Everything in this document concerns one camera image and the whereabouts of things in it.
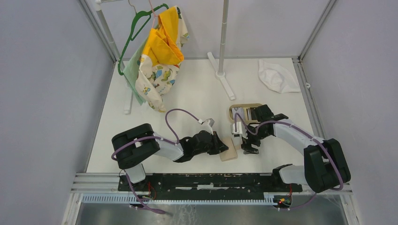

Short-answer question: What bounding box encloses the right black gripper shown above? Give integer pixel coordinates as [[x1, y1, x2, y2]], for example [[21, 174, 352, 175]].
[[241, 124, 270, 155]]

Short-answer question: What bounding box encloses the beige card holder wallet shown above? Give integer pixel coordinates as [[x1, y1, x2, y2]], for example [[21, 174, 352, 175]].
[[219, 137, 241, 162]]

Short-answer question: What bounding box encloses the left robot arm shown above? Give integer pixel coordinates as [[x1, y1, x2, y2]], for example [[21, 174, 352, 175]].
[[111, 119, 229, 191]]

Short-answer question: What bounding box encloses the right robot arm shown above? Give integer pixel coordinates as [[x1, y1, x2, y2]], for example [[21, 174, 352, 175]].
[[231, 105, 352, 193]]

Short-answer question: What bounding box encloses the beige oval tray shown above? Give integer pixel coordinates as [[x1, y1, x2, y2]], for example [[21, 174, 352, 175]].
[[229, 103, 261, 123]]

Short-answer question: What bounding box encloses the right rack foot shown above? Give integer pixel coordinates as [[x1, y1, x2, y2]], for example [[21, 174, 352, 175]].
[[207, 52, 236, 100]]

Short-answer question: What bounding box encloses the right rack pole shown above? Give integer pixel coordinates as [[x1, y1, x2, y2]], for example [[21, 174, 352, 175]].
[[217, 0, 229, 77]]

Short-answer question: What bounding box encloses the rack pole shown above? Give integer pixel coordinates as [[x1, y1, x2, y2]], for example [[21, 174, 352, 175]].
[[93, 0, 121, 63], [217, 0, 229, 77]]

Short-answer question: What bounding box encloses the white cloth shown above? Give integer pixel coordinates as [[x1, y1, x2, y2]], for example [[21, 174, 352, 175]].
[[258, 60, 301, 94]]

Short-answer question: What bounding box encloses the cream printed cloth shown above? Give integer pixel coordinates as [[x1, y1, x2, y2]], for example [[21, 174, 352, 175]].
[[135, 6, 189, 113]]

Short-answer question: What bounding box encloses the yellow cloth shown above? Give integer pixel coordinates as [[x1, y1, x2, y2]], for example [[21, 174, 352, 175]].
[[142, 6, 184, 67]]

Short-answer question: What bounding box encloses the light green printed cloth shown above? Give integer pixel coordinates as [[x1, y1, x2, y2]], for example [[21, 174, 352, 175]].
[[123, 38, 148, 105]]

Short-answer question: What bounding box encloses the pink clothes hanger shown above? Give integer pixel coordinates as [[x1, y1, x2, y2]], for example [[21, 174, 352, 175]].
[[148, 0, 158, 29]]

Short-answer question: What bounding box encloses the green clothes hanger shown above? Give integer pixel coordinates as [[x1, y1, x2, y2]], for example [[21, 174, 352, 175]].
[[117, 11, 153, 75]]

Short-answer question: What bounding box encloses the left rack pole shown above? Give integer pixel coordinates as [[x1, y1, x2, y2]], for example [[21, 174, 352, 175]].
[[93, 0, 121, 63]]

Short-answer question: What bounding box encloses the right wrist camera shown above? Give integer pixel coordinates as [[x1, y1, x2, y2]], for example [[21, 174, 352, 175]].
[[231, 122, 247, 138]]

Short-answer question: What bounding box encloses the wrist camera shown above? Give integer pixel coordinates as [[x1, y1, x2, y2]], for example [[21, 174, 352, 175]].
[[231, 122, 247, 138], [198, 118, 215, 135]]

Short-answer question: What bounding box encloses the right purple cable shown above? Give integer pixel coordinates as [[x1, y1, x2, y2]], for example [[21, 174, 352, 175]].
[[234, 112, 344, 210]]

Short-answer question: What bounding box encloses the purple cable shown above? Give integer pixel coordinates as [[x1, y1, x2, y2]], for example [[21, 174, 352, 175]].
[[111, 108, 203, 215], [234, 112, 344, 210]]

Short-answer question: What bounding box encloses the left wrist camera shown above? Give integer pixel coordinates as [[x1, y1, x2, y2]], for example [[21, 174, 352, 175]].
[[198, 118, 215, 135]]

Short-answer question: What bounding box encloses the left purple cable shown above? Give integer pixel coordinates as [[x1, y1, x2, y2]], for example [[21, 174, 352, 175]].
[[111, 108, 203, 215]]

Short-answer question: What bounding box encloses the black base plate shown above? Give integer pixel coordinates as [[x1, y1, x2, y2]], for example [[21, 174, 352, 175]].
[[132, 173, 303, 200]]

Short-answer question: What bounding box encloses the white toothed cable rail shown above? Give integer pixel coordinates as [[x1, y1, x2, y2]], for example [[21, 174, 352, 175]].
[[81, 194, 293, 206]]

